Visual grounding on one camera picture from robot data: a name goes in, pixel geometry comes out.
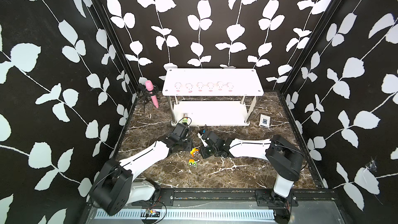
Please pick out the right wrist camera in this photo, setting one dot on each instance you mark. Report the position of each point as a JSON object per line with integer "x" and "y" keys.
{"x": 209, "y": 138}

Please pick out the white square tag card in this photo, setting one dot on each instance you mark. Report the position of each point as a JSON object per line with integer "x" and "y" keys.
{"x": 264, "y": 121}

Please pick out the small green circuit board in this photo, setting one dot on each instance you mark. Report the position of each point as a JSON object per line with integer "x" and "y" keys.
{"x": 152, "y": 213}

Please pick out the green cement mixer truck toy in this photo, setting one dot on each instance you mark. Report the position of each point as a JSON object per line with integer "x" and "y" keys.
{"x": 192, "y": 163}

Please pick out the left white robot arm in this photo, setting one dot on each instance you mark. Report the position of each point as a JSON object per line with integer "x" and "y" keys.
{"x": 115, "y": 187}

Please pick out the white two-tier shelf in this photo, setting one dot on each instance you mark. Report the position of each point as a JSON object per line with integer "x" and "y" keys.
{"x": 212, "y": 96}

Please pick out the white perforated vent strip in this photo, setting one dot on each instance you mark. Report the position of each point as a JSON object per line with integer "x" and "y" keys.
{"x": 247, "y": 215}

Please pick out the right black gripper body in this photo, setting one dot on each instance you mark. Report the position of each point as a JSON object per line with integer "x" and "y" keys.
{"x": 207, "y": 151}

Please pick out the pink microphone on stand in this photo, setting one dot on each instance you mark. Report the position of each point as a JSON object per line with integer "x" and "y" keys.
{"x": 149, "y": 91}

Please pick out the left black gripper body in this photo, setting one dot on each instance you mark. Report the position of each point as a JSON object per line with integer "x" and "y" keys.
{"x": 186, "y": 144}

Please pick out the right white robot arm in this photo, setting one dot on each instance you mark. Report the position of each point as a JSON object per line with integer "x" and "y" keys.
{"x": 285, "y": 158}

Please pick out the yellow orange dump truck toy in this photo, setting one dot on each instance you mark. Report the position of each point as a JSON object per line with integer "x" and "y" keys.
{"x": 194, "y": 152}

